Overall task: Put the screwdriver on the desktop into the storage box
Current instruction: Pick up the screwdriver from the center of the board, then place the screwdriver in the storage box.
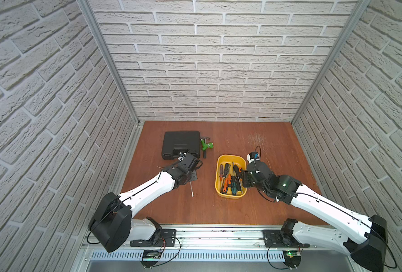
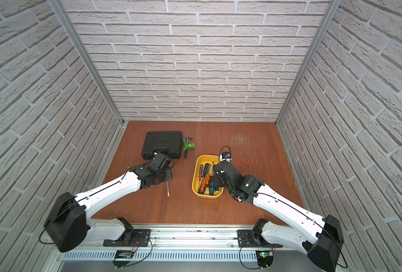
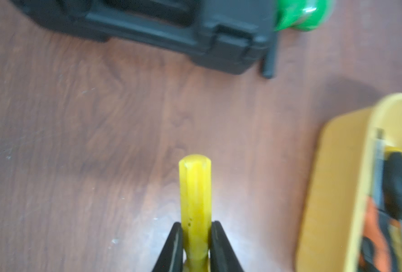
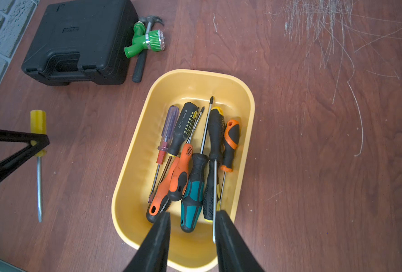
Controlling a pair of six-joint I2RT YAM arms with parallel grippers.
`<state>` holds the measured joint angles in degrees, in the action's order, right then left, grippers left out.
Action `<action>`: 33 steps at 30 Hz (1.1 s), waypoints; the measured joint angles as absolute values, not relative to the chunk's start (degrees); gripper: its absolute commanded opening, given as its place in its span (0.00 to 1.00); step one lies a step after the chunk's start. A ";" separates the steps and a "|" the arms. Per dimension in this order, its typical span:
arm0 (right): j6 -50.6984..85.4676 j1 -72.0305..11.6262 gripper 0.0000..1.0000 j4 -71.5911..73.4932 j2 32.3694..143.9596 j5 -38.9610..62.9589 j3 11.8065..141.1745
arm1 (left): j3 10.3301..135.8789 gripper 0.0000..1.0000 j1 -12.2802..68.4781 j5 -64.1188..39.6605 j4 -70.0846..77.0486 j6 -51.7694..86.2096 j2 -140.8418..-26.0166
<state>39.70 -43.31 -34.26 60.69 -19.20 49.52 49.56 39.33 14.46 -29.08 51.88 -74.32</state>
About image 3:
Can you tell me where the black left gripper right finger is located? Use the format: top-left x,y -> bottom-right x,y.
210,221 -> 244,272

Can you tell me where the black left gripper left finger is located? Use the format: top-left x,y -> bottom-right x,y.
152,222 -> 184,272

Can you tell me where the yellow transparent handle screwdriver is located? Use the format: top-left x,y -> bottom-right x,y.
179,154 -> 212,272

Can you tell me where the orange black large screwdriver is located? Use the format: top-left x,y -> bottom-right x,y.
357,197 -> 398,272

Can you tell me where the black yellow-capped screwdriver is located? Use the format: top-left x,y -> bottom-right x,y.
383,146 -> 402,239

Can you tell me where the green black large screwdriver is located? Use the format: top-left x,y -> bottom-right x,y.
372,129 -> 385,209

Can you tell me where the yellow plastic storage box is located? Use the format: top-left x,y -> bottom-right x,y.
295,93 -> 402,272

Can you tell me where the black plastic tool case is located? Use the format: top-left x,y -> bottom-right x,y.
14,0 -> 277,75

